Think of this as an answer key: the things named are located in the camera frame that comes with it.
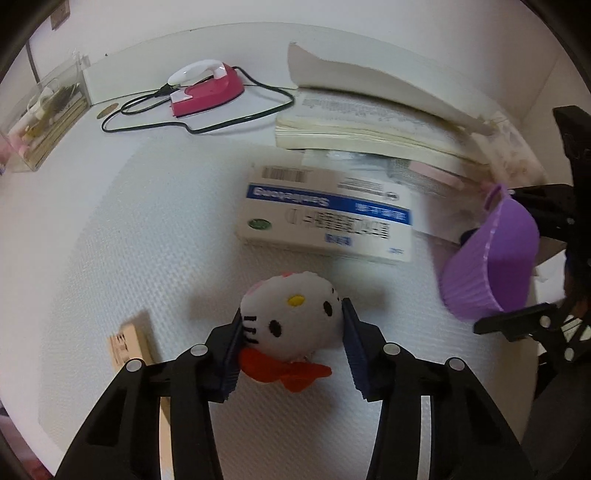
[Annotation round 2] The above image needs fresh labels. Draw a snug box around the pink mini iron with cord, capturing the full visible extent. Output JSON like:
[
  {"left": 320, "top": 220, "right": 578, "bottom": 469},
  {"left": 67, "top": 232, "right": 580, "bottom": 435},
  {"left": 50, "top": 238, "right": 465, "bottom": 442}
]
[{"left": 101, "top": 64, "right": 297, "bottom": 136}]

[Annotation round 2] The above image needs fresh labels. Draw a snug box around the blue white medicine box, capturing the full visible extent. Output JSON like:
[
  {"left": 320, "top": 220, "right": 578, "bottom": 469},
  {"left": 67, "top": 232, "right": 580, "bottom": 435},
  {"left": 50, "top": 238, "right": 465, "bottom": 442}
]
[{"left": 234, "top": 161, "right": 414, "bottom": 265}]

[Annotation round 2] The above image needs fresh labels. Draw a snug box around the purple plastic cup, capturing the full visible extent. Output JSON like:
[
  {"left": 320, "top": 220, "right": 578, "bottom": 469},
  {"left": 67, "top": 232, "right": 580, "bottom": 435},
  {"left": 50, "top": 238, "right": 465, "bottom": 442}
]
[{"left": 438, "top": 183, "right": 541, "bottom": 323}]

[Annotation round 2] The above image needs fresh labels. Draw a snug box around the open paperback book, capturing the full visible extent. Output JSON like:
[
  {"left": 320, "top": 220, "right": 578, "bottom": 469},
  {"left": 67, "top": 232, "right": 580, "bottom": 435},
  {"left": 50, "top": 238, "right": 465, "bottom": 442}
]
[{"left": 275, "top": 41, "right": 514, "bottom": 169}]

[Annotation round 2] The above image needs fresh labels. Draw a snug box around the pink clear plastic package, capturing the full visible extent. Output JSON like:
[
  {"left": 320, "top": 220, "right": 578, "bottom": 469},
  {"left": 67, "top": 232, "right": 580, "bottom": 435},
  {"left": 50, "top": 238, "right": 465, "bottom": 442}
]
[{"left": 302, "top": 150, "right": 467, "bottom": 197}]

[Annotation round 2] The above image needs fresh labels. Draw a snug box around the clear plastic organizer box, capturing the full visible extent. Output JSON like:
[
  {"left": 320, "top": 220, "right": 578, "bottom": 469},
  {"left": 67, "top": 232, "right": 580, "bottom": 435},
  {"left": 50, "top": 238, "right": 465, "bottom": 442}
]
[{"left": 0, "top": 55, "right": 91, "bottom": 174}]

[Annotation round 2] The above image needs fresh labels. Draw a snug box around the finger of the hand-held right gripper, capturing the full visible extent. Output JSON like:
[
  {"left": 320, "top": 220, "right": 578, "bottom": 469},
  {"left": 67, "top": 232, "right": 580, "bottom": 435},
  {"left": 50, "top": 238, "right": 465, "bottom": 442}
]
[
  {"left": 508, "top": 183, "right": 576, "bottom": 243},
  {"left": 473, "top": 302, "right": 560, "bottom": 343}
]

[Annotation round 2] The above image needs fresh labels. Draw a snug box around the beige wall socket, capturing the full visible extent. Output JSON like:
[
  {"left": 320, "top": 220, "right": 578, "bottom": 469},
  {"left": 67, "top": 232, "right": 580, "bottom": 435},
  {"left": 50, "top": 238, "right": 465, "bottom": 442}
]
[{"left": 49, "top": 0, "right": 71, "bottom": 31}]

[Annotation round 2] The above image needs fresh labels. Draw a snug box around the white cat plush red bow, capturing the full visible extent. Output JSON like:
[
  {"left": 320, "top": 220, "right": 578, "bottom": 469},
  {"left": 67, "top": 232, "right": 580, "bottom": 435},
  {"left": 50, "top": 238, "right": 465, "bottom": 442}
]
[{"left": 237, "top": 270, "right": 343, "bottom": 394}]

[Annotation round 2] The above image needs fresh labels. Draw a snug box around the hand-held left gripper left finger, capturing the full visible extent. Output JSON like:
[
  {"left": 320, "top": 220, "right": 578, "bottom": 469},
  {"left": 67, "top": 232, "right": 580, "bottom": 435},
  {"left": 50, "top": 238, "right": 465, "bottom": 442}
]
[{"left": 54, "top": 309, "right": 245, "bottom": 480}]

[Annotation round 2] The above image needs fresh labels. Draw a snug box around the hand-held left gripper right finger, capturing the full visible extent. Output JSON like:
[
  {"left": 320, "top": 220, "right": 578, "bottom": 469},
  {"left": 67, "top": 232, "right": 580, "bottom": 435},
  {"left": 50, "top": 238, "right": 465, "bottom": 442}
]
[{"left": 341, "top": 297, "right": 537, "bottom": 480}]

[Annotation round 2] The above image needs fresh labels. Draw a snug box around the wooden block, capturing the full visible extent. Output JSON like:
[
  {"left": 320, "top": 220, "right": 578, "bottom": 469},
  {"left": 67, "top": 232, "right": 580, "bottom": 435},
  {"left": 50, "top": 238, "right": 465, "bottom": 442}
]
[{"left": 106, "top": 312, "right": 174, "bottom": 480}]

